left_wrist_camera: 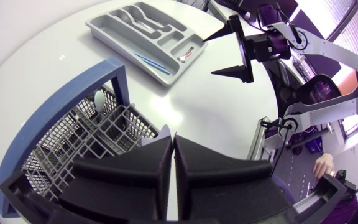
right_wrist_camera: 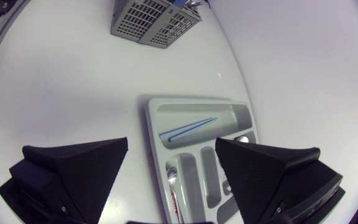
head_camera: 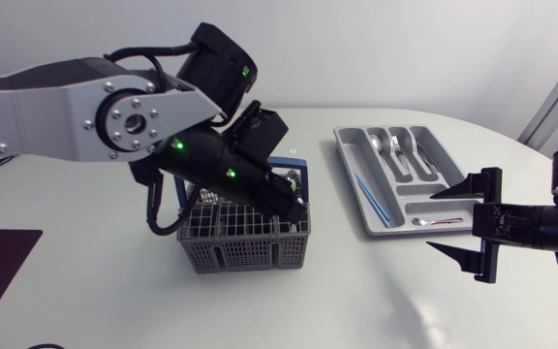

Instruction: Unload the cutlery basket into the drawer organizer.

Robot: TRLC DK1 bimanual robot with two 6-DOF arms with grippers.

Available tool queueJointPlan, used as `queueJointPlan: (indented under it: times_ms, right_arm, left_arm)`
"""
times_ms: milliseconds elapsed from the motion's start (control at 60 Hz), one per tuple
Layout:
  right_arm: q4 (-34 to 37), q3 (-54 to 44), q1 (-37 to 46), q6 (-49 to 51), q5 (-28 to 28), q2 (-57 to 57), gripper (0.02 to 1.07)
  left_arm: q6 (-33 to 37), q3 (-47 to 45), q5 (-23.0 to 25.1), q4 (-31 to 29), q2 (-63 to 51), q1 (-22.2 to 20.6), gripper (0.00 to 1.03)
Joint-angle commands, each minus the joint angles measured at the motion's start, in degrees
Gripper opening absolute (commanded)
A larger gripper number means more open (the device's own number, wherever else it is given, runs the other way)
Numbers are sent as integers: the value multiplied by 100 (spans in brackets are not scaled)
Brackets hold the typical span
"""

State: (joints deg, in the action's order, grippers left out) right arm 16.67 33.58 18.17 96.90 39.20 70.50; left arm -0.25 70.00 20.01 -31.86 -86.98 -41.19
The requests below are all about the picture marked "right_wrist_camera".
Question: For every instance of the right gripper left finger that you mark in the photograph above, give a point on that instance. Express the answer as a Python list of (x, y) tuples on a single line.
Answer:
[(82, 177)]

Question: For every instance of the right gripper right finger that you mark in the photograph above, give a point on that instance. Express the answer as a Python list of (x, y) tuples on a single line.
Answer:
[(259, 177)]

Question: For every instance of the grey cutlery tray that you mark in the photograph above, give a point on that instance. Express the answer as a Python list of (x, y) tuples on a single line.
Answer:
[(191, 161)]

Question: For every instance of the grey cutlery basket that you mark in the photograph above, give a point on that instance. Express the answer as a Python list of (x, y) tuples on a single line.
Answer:
[(154, 23)]

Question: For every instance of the steel cutlery piece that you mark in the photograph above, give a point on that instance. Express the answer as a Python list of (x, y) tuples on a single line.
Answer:
[(194, 3)]

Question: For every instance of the blue chopstick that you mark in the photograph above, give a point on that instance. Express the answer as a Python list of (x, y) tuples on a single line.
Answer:
[(185, 127), (194, 129)]

